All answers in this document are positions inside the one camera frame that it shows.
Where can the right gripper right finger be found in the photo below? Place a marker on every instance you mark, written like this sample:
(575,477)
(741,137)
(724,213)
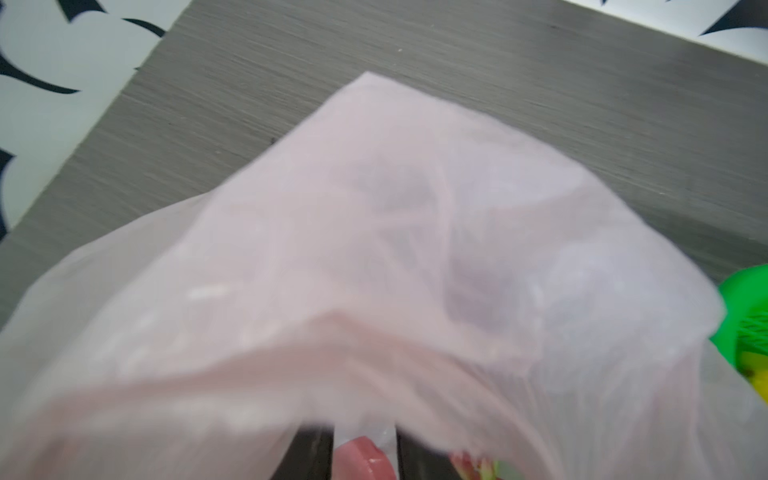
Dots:
(417,462)

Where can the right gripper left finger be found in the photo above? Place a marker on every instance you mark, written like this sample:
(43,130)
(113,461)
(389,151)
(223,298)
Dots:
(309,456)

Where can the pink knotted plastic bag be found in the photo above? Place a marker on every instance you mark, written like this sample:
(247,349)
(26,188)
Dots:
(395,257)

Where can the yellow banana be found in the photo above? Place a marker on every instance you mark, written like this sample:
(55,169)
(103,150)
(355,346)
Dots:
(754,367)

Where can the green plastic basket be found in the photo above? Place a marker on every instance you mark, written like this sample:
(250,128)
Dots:
(744,328)

